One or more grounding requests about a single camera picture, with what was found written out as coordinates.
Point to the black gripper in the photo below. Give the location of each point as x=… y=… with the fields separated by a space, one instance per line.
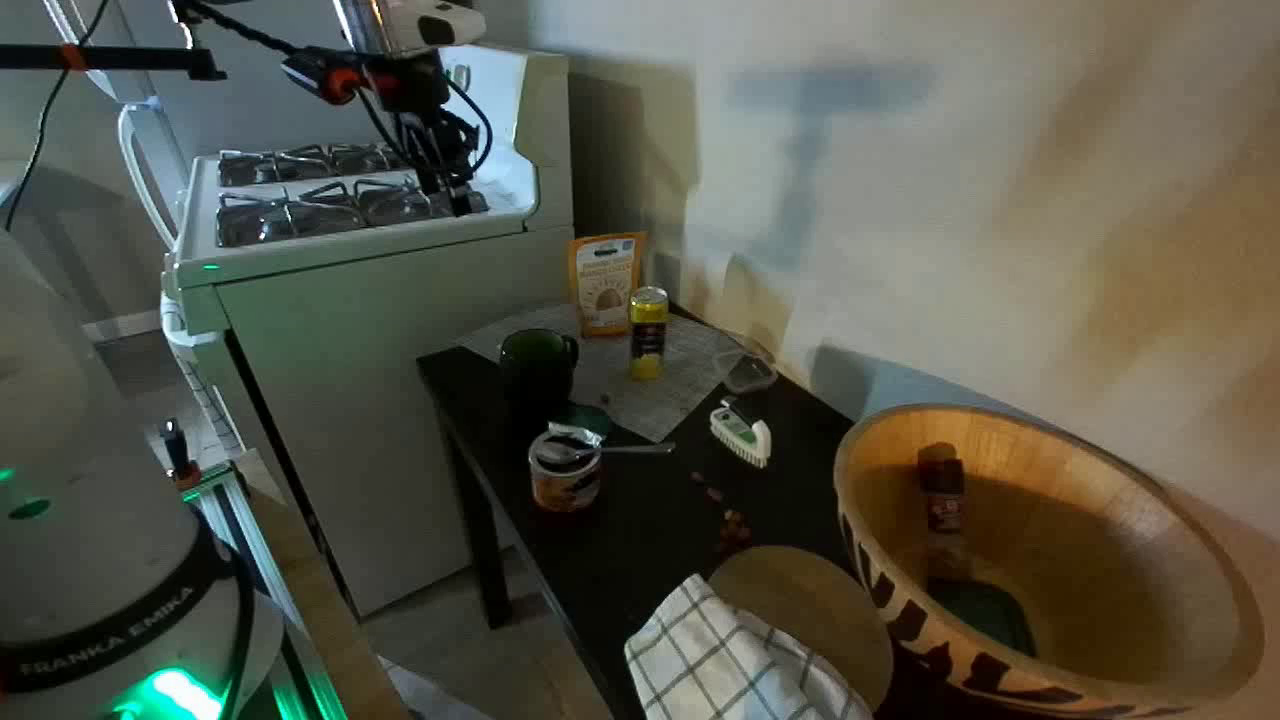
x=443 y=141

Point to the silver spoon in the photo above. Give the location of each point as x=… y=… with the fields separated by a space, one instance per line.
x=627 y=448

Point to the black mug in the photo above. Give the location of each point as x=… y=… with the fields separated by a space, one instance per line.
x=543 y=367

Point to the patterned mug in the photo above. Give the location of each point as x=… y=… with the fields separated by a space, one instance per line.
x=565 y=480

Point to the white gas stove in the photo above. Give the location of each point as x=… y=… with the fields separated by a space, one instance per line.
x=347 y=335

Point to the orange snack pouch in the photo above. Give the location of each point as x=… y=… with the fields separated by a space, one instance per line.
x=602 y=280

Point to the yellow small bottle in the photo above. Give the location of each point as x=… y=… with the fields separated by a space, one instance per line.
x=651 y=326

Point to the grey woven placemat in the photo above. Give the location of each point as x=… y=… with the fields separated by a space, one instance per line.
x=683 y=374

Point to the clear drinking glass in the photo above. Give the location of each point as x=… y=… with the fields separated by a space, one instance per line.
x=750 y=368

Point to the red black small knob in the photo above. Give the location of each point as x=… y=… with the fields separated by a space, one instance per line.
x=174 y=448

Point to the white plate with object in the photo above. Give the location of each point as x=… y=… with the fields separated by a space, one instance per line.
x=742 y=435

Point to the black side table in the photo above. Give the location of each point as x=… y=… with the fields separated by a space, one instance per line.
x=643 y=535

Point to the wooden robot stand board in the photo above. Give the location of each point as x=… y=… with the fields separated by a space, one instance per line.
x=321 y=603

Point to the white checkered cloth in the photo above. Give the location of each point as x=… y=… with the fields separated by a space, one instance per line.
x=723 y=662

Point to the round wooden plate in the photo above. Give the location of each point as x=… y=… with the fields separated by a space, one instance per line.
x=814 y=603

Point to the small brown spice bottle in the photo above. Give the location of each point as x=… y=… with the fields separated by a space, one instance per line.
x=940 y=494

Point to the green item inside bowl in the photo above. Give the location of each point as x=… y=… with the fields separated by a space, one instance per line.
x=984 y=607

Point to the large wooden patterned bowl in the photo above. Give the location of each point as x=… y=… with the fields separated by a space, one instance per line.
x=1107 y=586

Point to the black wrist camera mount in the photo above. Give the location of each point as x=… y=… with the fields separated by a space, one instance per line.
x=386 y=77

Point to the black camera boom bar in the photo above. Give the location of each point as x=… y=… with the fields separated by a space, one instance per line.
x=104 y=59

